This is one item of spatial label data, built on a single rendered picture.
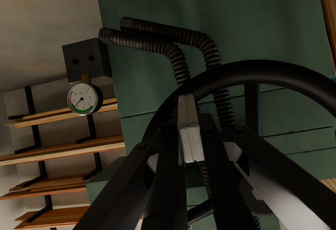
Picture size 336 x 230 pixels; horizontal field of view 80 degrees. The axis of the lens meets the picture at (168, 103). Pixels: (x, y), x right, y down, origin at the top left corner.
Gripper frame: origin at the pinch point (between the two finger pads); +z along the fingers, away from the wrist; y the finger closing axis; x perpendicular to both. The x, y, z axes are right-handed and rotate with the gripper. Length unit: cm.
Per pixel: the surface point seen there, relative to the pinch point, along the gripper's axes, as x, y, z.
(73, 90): 0.9, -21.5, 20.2
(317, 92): -1.9, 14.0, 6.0
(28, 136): -104, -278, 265
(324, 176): -24.7, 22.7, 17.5
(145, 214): -12.1, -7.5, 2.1
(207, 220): -21.9, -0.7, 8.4
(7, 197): -158, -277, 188
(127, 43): 7.2, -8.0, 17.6
